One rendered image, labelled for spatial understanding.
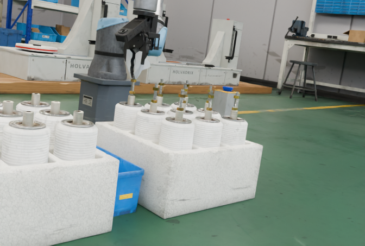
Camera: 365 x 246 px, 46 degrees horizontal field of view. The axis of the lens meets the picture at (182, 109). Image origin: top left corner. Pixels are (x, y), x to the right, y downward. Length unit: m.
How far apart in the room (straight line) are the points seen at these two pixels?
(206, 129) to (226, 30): 3.70
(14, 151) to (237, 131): 0.69
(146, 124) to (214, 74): 3.34
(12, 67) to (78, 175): 2.39
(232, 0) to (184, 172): 6.26
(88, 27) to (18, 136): 2.69
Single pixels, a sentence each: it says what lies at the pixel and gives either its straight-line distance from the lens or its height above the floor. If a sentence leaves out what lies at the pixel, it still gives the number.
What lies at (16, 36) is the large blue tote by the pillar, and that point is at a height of 0.30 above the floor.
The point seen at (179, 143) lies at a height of 0.20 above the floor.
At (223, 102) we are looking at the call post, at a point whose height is 0.27.
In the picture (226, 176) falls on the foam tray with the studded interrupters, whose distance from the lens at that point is 1.30.
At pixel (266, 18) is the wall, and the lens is 6.91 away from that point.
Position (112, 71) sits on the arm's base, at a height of 0.33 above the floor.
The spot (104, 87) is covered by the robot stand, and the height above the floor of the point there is 0.27.
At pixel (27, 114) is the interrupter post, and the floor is 0.28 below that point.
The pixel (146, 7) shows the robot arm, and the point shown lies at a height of 0.56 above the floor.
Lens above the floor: 0.46
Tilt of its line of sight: 9 degrees down
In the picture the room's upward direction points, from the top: 8 degrees clockwise
